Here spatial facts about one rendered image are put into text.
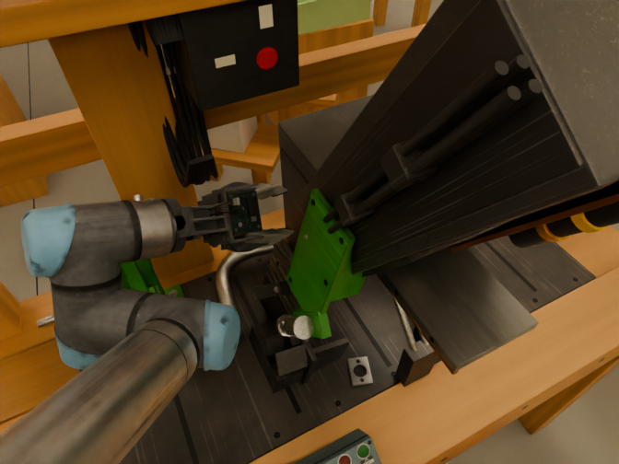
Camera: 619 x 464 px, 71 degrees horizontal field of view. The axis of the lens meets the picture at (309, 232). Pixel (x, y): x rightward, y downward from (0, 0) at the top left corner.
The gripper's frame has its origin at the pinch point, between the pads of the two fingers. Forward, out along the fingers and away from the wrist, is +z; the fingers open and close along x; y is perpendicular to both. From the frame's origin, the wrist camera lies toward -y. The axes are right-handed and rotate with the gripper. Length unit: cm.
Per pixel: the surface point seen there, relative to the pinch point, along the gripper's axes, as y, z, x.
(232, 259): -31.3, 7.1, -7.8
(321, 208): 8.4, 1.3, -0.6
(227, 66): 2.5, -7.3, 21.9
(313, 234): 4.9, 2.0, -4.3
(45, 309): -58, -27, -12
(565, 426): -16, 127, -93
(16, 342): -56, -34, -18
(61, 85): -314, 39, 133
